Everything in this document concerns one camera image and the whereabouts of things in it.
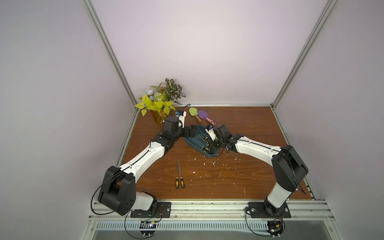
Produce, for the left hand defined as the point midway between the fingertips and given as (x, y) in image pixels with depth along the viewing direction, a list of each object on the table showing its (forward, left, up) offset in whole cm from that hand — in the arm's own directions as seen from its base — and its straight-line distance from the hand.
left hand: (192, 125), depth 83 cm
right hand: (-2, -11, -11) cm, 16 cm away
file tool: (-24, +9, -20) cm, 32 cm away
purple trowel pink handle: (+25, -7, -20) cm, 33 cm away
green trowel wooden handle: (+29, +1, -20) cm, 35 cm away
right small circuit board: (-45, -41, -21) cm, 65 cm away
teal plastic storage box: (0, -5, -20) cm, 21 cm away
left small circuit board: (-45, +21, -23) cm, 55 cm away
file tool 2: (-23, +6, -20) cm, 31 cm away
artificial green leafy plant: (+23, +22, 0) cm, 32 cm away
